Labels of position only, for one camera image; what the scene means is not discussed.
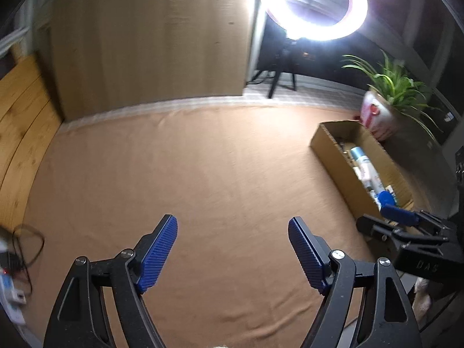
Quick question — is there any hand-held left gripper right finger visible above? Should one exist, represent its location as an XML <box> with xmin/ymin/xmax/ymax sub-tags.
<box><xmin>288</xmin><ymin>217</ymin><xmax>423</xmax><ymax>348</ymax></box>

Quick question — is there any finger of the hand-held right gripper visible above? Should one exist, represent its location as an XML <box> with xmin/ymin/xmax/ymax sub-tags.
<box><xmin>380</xmin><ymin>205</ymin><xmax>446</xmax><ymax>231</ymax></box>
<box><xmin>356</xmin><ymin>215</ymin><xmax>446</xmax><ymax>251</ymax></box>

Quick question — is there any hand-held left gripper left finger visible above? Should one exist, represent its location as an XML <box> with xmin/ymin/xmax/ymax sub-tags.
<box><xmin>43</xmin><ymin>215</ymin><xmax>178</xmax><ymax>348</ymax></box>

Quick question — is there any white bottle with blue cap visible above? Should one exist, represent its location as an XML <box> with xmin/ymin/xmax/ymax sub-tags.
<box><xmin>349</xmin><ymin>146</ymin><xmax>385</xmax><ymax>192</ymax></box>

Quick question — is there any cardboard box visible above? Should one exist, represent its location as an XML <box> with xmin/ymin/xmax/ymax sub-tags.
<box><xmin>309</xmin><ymin>121</ymin><xmax>414</xmax><ymax>222</ymax></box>

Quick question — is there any person's pale clothing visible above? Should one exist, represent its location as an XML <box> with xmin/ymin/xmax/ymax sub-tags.
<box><xmin>412</xmin><ymin>277</ymin><xmax>436</xmax><ymax>321</ymax></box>

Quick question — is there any white and red flower pot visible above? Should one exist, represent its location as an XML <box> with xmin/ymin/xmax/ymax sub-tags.
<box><xmin>360</xmin><ymin>90</ymin><xmax>399</xmax><ymax>142</ymax></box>

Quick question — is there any green spider plant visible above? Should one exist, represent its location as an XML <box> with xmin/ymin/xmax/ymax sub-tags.
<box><xmin>341</xmin><ymin>51</ymin><xmax>445</xmax><ymax>146</ymax></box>

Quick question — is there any checked cloth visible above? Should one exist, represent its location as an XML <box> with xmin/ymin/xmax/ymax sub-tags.
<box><xmin>61</xmin><ymin>80</ymin><xmax>367</xmax><ymax>131</ymax></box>

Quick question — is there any white power strip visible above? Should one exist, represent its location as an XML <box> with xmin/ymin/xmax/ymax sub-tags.
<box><xmin>0</xmin><ymin>237</ymin><xmax>29</xmax><ymax>329</ymax></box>

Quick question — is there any light wooden panel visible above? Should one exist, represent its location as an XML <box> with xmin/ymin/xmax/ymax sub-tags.
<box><xmin>34</xmin><ymin>0</ymin><xmax>260</xmax><ymax>122</ymax></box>

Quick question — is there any black cable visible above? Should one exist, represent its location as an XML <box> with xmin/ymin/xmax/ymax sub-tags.
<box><xmin>11</xmin><ymin>225</ymin><xmax>46</xmax><ymax>296</ymax></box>

